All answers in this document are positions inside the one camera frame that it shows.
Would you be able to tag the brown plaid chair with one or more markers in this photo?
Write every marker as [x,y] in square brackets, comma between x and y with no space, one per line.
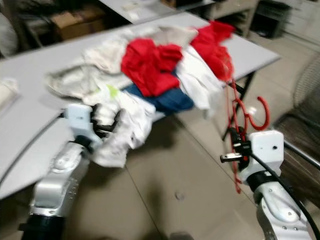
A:
[300,145]

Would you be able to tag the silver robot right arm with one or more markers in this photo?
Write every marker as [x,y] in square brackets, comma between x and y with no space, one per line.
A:
[280,215]

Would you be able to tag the red shirt pale stripe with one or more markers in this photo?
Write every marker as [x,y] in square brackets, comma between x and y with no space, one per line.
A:
[212,45]

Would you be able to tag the small grey table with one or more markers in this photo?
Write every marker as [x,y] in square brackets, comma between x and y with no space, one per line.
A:
[155,10]

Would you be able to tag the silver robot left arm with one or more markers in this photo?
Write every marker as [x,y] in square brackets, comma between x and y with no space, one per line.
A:
[55,190]

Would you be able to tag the brown cardboard box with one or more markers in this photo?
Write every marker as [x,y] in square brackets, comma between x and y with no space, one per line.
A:
[72,25]

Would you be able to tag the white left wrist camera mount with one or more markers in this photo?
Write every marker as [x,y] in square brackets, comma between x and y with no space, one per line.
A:
[80,120]

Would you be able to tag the grey pillow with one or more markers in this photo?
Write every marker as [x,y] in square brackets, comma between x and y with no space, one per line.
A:
[7,35]

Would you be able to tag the white cotton jacket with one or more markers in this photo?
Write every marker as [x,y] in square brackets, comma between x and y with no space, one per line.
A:
[197,75]

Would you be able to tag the white t-shirt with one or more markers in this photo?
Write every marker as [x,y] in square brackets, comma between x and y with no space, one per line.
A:
[132,120]

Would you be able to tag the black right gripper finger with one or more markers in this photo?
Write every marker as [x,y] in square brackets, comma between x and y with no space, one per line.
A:
[241,141]
[234,141]

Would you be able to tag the grey table black legs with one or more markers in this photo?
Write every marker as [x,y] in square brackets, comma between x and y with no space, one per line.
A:
[40,145]

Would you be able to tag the red plastic hanger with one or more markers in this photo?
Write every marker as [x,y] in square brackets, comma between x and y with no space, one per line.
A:
[266,114]

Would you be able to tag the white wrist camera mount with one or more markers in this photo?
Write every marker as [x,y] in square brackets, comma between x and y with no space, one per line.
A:
[267,147]
[80,120]

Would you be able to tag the black storage crate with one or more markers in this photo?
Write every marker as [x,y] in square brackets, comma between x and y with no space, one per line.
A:
[270,22]

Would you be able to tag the grey robot right leg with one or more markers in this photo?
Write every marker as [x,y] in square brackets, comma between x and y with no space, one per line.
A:
[181,236]

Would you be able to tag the crumpled red polo shirt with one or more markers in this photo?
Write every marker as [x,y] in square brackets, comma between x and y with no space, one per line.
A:
[147,65]

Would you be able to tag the pale denim jacket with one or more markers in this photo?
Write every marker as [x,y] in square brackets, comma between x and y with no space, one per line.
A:
[95,57]

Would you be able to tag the blue denim jeans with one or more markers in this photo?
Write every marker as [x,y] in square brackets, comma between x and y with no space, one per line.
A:
[175,102]

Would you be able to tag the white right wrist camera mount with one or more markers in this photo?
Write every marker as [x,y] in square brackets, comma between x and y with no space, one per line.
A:
[267,147]

